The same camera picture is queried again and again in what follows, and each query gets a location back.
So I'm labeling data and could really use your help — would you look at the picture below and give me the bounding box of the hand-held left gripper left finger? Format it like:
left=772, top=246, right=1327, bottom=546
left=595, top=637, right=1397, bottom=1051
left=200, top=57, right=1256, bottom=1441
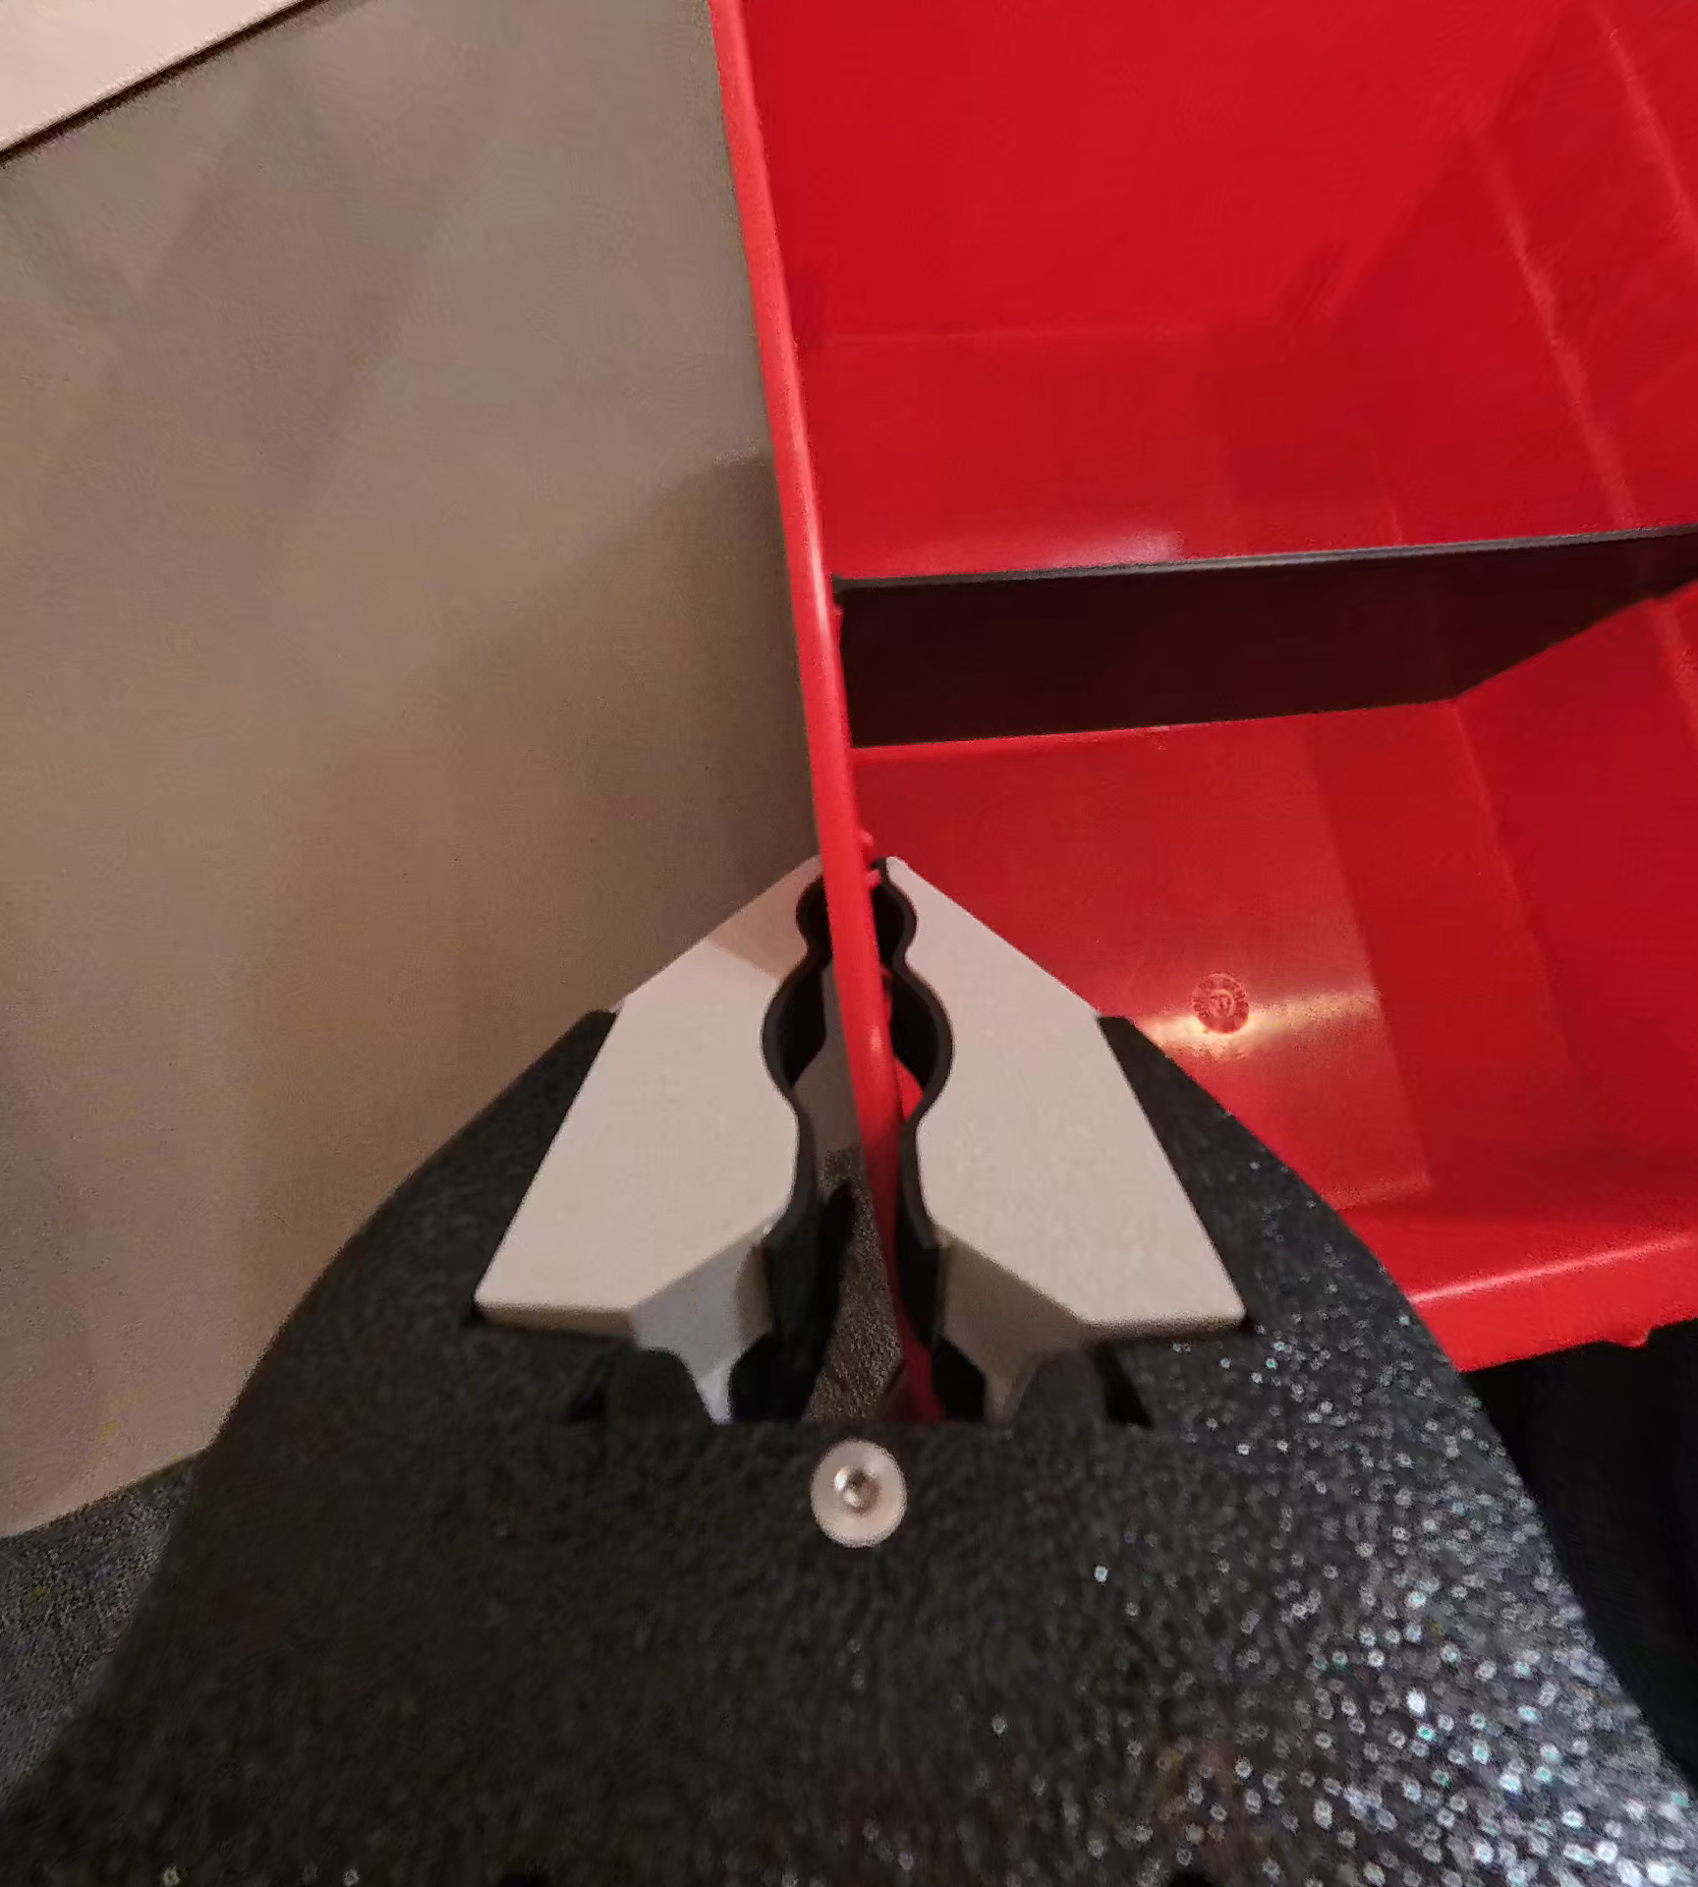
left=472, top=859, right=859, bottom=1425

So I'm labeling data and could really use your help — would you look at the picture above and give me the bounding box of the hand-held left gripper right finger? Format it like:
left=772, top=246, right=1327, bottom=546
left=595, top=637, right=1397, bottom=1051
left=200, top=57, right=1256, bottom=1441
left=871, top=859, right=1246, bottom=1425

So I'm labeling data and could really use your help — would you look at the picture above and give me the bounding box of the red plastic bin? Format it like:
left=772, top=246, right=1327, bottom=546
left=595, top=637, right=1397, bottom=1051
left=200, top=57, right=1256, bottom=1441
left=707, top=0, right=1698, bottom=1425

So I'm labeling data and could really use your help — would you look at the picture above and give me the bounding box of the black bin divider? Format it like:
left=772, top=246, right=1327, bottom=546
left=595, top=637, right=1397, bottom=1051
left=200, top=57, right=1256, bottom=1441
left=833, top=513, right=1698, bottom=747

